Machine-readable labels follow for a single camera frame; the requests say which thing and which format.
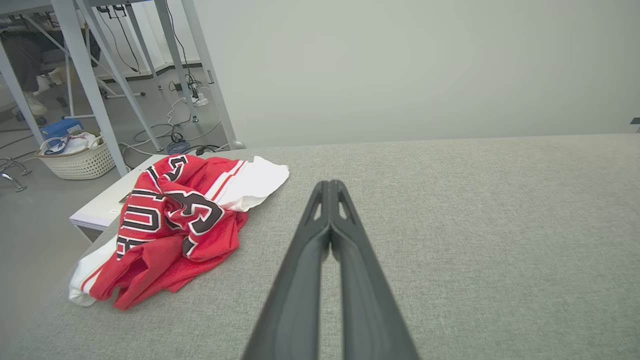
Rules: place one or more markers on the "grey metal table leg with foot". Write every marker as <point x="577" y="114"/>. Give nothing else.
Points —
<point x="210" y="70"/>

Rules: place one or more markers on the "white shoe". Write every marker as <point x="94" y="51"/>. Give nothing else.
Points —
<point x="35" y="106"/>

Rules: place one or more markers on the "white plastic laundry basket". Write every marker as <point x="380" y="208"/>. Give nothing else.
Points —
<point x="80" y="166"/>

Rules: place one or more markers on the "chrome chair base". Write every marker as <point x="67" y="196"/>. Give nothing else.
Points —
<point x="12" y="172"/>

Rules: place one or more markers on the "person in dark trousers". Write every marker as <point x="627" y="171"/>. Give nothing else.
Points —
<point x="25" y="60"/>

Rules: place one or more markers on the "blue box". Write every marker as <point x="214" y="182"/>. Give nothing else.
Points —
<point x="61" y="127"/>

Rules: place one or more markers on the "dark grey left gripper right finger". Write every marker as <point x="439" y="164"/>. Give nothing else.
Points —
<point x="365" y="290"/>

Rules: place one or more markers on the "white clothes in basket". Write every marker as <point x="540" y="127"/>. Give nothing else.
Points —
<point x="75" y="144"/>

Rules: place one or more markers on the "red and white basketball jersey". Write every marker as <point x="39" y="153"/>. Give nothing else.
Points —
<point x="200" y="235"/>

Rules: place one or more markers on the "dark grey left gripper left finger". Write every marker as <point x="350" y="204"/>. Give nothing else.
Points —
<point x="295" y="280"/>

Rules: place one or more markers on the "white power strip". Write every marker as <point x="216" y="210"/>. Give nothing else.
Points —
<point x="199" y="100"/>

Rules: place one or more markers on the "white equipment case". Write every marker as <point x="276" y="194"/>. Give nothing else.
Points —
<point x="105" y="205"/>

